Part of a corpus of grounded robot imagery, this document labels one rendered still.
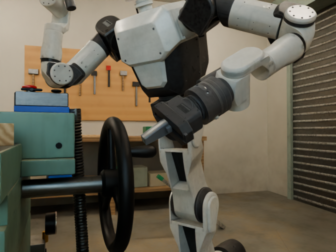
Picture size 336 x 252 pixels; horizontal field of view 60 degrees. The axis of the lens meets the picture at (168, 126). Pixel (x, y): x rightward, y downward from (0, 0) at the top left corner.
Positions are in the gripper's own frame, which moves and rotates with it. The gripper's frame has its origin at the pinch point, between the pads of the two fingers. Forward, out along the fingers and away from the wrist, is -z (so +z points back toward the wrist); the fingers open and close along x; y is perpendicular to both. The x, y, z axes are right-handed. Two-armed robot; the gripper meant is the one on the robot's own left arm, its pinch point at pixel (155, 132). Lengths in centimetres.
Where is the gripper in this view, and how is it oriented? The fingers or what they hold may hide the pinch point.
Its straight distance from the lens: 60.9
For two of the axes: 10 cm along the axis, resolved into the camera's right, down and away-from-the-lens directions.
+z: 8.0, -5.0, 3.2
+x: -5.7, -5.1, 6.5
